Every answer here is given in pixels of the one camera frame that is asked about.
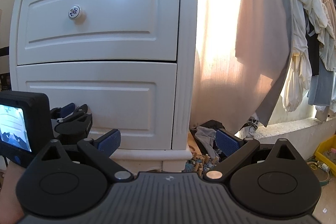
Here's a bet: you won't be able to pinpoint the white drawer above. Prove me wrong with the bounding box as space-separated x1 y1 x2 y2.
17 0 179 65
17 61 177 149

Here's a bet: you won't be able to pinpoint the floral ceramic drawer knob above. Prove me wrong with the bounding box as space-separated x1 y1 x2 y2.
68 5 86 24

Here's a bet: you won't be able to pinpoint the person's left hand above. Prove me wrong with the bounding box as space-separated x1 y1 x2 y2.
0 161 25 224

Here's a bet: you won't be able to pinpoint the clothes pile on floor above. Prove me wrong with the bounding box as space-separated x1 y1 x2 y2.
190 119 233 161

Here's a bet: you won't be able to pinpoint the pink curtain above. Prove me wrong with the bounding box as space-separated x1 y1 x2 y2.
190 0 289 132

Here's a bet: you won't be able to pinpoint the white wooden nightstand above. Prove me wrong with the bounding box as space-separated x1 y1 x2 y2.
9 0 197 173

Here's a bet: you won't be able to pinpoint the yellow plastic bin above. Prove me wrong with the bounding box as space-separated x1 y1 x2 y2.
314 135 336 176

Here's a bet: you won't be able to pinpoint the hanging clothes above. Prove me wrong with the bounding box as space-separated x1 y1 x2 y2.
282 0 335 112

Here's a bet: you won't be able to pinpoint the grey curtain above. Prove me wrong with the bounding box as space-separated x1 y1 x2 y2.
235 0 293 126

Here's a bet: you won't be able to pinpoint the black action camera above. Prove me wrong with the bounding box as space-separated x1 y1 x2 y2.
0 90 54 168

